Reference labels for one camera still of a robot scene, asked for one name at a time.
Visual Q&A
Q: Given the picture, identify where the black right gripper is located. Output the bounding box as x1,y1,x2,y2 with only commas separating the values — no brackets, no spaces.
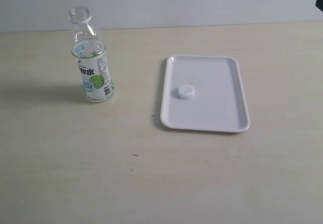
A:
315,0,323,12

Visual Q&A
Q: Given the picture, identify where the white bottle cap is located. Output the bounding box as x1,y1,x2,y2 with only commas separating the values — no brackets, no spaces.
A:
177,84,195,99

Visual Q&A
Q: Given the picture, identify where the clear plastic drink bottle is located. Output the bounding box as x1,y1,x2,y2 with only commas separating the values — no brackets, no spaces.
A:
69,6,114,102

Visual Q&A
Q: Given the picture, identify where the white plastic tray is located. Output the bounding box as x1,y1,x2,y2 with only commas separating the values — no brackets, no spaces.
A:
160,55,250,133

